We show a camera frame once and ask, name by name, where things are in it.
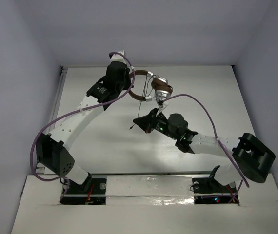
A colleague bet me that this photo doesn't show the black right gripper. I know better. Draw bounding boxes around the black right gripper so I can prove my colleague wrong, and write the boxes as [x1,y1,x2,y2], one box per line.
[133,108,178,140]

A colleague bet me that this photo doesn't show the black headphone cable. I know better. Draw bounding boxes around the black headphone cable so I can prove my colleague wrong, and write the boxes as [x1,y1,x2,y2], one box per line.
[129,73,165,130]

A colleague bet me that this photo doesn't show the brown silver headphones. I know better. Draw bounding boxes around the brown silver headphones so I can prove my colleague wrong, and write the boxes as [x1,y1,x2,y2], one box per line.
[129,70,173,101]

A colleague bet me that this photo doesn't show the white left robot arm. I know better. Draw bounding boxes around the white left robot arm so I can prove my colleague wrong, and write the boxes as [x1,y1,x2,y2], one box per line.
[36,61,131,193]

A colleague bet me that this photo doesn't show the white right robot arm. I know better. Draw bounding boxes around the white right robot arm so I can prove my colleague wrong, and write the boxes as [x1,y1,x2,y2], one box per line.
[133,108,276,194]

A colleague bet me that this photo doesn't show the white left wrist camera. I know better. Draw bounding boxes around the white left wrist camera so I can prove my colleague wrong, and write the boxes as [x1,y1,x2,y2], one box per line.
[109,50,127,64]

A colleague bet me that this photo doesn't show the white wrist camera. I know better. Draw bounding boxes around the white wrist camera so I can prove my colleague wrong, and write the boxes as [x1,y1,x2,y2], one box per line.
[109,50,127,64]
[157,100,168,115]

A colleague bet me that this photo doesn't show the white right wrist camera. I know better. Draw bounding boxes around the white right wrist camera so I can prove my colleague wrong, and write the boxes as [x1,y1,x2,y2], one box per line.
[157,100,168,115]

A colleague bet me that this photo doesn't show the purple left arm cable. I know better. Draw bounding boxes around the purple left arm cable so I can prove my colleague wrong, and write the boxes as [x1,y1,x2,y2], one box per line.
[30,51,136,182]

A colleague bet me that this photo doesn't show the aluminium mounting rail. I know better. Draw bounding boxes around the aluminium mounting rail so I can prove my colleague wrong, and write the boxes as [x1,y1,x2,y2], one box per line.
[62,175,237,202]

